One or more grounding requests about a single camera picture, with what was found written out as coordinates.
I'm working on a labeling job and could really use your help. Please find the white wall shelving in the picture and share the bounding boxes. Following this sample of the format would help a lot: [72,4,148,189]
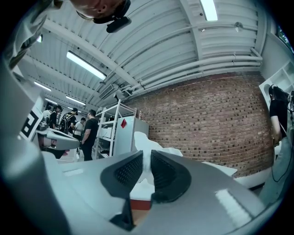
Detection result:
[258,60,294,98]

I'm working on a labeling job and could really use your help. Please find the black head-mounted camera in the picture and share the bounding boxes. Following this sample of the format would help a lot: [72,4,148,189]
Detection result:
[93,0,132,34]

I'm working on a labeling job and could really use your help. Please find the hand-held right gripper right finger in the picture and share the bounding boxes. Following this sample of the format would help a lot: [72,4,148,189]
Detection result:
[135,149,276,235]

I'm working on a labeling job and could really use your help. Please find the white item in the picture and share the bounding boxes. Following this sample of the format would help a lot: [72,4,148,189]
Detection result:
[130,131,184,201]

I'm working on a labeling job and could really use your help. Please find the white cabinet with red sticker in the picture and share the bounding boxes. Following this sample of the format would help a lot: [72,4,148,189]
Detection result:
[113,115,150,154]

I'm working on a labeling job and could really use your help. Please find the person's patterned shirt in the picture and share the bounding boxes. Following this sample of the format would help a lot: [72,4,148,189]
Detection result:
[4,0,64,69]

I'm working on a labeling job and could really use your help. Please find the ceiling air vent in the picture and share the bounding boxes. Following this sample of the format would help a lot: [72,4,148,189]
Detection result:
[99,84,114,100]

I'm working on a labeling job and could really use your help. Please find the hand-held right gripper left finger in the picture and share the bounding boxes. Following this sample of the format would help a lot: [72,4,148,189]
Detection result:
[42,150,145,235]

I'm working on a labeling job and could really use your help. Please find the person's face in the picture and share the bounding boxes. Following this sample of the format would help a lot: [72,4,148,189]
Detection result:
[70,0,126,19]

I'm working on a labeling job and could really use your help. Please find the white ceiling pipes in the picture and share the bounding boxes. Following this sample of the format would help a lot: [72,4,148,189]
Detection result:
[120,47,264,96]

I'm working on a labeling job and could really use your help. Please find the white and red box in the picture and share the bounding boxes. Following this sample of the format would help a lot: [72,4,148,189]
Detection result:
[57,148,78,163]

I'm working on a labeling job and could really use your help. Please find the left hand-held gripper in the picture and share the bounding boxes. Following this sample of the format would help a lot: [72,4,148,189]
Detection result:
[0,65,80,152]

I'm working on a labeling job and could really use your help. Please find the white metal shelf rack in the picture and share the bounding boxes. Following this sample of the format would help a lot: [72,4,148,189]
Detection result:
[95,99,136,159]

